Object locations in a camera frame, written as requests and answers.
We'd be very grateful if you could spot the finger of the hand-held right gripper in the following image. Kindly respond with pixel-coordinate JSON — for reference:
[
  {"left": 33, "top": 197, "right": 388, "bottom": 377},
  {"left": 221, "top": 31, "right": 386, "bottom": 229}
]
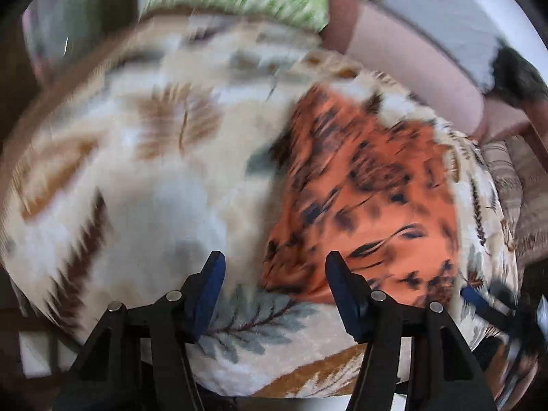
[{"left": 460, "top": 285, "right": 519, "bottom": 335}]

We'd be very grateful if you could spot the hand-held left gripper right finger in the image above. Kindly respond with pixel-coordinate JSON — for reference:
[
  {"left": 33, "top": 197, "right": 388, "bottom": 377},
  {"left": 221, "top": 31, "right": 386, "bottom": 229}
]
[{"left": 325, "top": 251, "right": 498, "bottom": 411}]

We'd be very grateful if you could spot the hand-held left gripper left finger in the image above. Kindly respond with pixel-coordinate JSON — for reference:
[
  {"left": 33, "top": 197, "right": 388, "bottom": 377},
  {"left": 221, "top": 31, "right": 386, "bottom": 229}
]
[{"left": 53, "top": 250, "right": 227, "bottom": 411}]

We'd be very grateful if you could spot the orange floral garment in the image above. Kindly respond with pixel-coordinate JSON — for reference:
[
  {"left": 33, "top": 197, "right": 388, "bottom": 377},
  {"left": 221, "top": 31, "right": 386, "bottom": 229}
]
[{"left": 259, "top": 86, "right": 465, "bottom": 307}]

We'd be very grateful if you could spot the leaf print blanket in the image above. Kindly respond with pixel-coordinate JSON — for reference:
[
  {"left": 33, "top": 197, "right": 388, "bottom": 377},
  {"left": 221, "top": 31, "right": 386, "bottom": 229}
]
[{"left": 0, "top": 13, "right": 521, "bottom": 399}]

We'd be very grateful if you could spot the striped beige cloth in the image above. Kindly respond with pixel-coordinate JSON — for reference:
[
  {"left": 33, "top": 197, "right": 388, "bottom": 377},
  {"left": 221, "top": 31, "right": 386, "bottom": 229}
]
[{"left": 478, "top": 139, "right": 548, "bottom": 267}]

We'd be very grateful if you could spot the dark cloth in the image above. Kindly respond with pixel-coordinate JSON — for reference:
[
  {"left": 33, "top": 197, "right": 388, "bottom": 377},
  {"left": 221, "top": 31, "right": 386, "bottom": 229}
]
[{"left": 486, "top": 47, "right": 543, "bottom": 109}]

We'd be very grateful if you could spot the pink checked pillow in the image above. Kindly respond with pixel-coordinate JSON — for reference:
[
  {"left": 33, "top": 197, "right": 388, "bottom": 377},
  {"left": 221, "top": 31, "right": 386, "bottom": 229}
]
[{"left": 321, "top": 0, "right": 532, "bottom": 143}]

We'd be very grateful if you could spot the grey pillow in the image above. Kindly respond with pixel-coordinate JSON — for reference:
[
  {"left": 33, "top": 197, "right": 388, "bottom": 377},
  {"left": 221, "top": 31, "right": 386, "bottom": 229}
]
[{"left": 354, "top": 0, "right": 507, "bottom": 91}]

